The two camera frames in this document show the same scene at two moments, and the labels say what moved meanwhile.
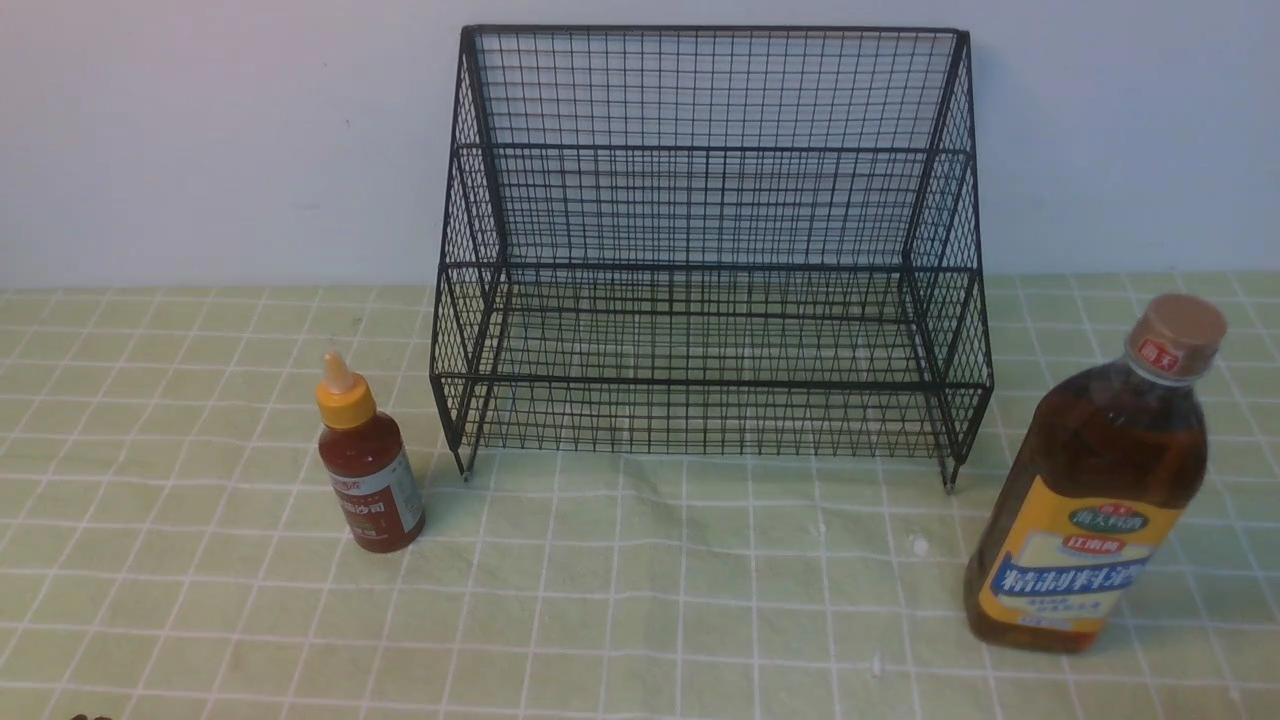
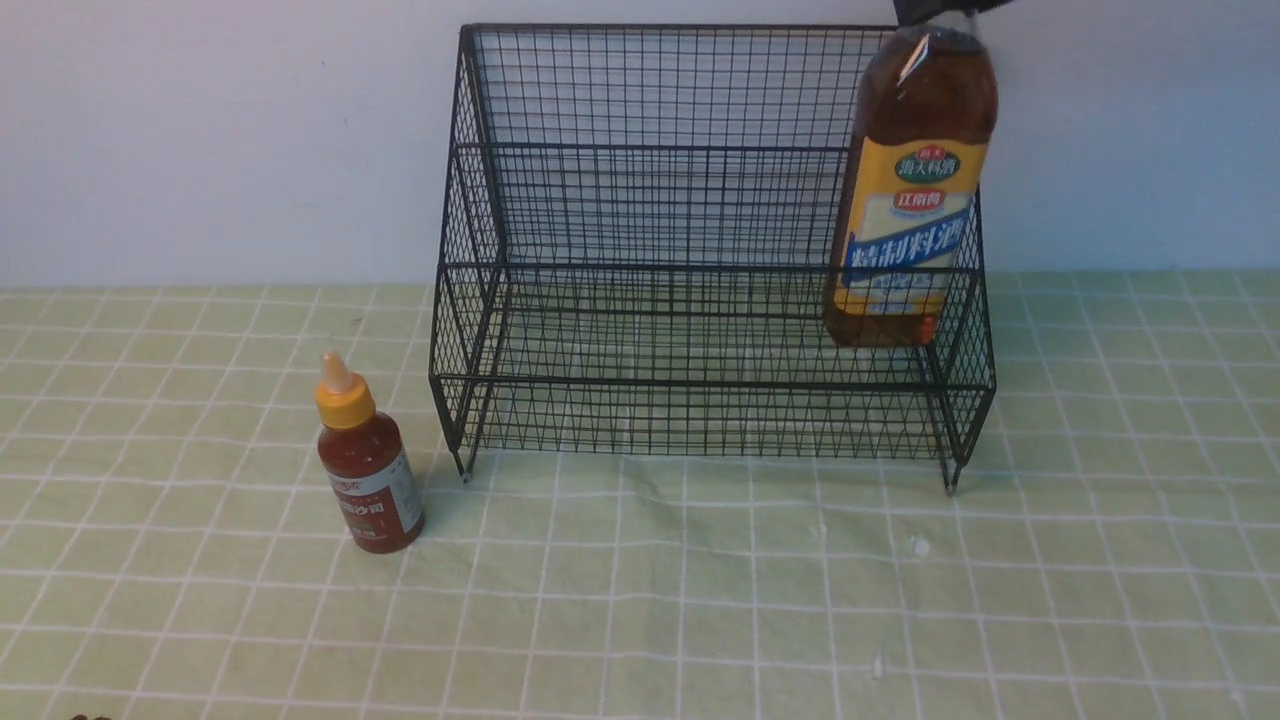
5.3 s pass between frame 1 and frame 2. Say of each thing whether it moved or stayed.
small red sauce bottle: stayed
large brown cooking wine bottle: moved
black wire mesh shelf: stayed
